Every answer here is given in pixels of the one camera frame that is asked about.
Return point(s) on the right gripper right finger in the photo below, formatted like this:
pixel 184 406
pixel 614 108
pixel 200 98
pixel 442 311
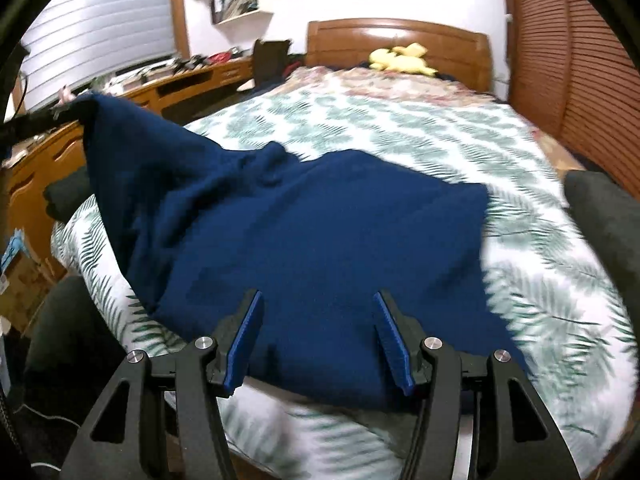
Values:
pixel 513 435

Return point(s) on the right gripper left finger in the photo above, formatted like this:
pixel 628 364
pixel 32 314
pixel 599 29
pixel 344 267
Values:
pixel 123 437

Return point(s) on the navy blue suit jacket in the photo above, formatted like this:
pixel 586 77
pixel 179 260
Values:
pixel 193 226

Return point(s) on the leaf print bed blanket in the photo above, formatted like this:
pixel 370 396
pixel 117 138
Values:
pixel 543 279

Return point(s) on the dark grey folded garment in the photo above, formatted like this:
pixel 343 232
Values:
pixel 609 218

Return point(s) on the dark green folded cloth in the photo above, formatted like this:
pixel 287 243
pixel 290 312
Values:
pixel 63 197

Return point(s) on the long wooden desk cabinet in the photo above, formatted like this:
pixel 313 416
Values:
pixel 61 152

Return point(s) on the floral pink bed sheet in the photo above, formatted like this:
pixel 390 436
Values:
pixel 384 85

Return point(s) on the wooden louvered wardrobe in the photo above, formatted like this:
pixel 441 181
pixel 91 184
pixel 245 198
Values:
pixel 573 79

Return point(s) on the wooden bed headboard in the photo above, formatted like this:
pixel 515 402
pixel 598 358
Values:
pixel 453 51

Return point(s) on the yellow plush toy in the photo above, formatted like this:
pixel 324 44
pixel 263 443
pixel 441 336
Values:
pixel 406 60

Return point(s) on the red item on desk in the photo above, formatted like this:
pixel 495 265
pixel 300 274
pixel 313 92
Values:
pixel 220 58

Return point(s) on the dark wooden chair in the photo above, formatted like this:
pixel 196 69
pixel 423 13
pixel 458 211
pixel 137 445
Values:
pixel 269 59

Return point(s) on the grey window blind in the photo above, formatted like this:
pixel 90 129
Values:
pixel 73 41

